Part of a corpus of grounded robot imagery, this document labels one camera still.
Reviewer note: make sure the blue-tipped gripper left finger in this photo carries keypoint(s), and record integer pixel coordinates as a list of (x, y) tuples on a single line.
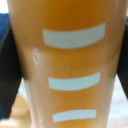
[(10, 73)]

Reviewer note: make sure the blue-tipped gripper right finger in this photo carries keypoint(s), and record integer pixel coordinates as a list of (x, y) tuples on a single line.
[(124, 80)]

